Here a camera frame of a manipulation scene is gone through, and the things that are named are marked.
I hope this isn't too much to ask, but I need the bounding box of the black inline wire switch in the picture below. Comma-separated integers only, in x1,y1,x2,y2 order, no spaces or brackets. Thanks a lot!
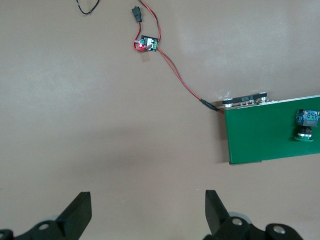
131,5,144,24

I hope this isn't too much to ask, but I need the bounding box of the small controller circuit board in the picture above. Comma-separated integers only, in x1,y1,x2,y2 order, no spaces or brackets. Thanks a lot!
133,35,160,53

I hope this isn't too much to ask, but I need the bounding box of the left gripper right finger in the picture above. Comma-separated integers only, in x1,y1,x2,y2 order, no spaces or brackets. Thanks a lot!
203,190,303,240

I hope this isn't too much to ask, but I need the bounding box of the red black conveyor wire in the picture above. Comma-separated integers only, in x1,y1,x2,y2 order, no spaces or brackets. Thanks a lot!
157,47,226,115

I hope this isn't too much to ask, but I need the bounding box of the thin black cable loop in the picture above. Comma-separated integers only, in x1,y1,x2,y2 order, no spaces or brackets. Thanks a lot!
76,0,101,15

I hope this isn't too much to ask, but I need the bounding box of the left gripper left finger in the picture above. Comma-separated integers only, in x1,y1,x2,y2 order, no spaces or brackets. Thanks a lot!
14,191,92,240

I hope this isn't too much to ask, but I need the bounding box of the green mushroom push button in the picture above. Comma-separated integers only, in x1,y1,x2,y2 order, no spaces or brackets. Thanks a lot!
292,108,320,142

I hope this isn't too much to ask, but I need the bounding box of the green conveyor belt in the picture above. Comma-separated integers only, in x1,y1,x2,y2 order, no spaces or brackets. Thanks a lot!
221,91,320,166

